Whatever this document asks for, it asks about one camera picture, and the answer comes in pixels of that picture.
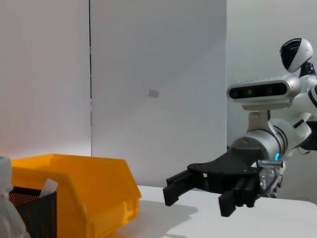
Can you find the humanoid robot white torso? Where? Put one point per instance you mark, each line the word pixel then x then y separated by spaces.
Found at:
pixel 307 81

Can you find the clear green-label water bottle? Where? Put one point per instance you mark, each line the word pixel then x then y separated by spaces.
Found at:
pixel 7 218

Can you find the white and silver right arm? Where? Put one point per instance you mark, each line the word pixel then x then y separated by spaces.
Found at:
pixel 267 141

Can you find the yellow plastic bin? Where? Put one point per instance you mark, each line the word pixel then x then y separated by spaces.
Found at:
pixel 94 188

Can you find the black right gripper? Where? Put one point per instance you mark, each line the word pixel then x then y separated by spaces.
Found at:
pixel 230 166

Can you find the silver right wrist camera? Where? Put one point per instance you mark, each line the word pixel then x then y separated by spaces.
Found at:
pixel 262 93

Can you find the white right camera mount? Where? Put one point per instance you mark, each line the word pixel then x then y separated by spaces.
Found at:
pixel 258 120

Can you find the black mesh pen holder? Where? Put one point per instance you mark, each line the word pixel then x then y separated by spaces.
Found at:
pixel 37 213

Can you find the black-faced humanoid robot head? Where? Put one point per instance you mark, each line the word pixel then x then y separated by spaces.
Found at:
pixel 299 54

